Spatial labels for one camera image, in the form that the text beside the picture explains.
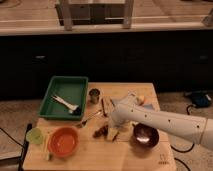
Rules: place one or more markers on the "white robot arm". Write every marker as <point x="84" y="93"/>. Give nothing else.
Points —
<point x="198" y="130"/>

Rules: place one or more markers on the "green plastic tray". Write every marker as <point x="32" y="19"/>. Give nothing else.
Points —
<point x="72" y="89"/>

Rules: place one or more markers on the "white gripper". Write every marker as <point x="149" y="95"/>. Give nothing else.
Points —
<point x="119" y="132"/>

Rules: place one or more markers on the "white wooden chair frame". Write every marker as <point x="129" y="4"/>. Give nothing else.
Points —
<point x="94" y="12"/>

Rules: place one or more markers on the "dark brown bowl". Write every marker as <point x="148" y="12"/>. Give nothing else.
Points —
<point x="146" y="136"/>

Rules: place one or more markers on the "small metal cup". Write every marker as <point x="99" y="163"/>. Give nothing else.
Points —
<point x="94" y="95"/>

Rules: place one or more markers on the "white brush in tray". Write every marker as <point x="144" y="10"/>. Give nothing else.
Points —
<point x="72" y="109"/>

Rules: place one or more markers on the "dark grape bunch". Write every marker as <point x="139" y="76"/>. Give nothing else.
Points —
<point x="100" y="132"/>

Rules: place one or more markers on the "orange red bowl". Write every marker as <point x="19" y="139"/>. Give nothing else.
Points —
<point x="63" y="142"/>

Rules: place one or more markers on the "light blue cloth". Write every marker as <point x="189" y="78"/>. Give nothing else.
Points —
<point x="126" y="101"/>

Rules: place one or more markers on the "blue sponge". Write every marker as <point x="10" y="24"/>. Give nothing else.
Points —
<point x="149" y="106"/>

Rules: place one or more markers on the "light green plastic cup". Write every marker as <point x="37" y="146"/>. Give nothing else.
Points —
<point x="34" y="136"/>

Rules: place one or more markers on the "blue black floor device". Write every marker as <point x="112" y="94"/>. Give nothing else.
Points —
<point x="199" y="99"/>

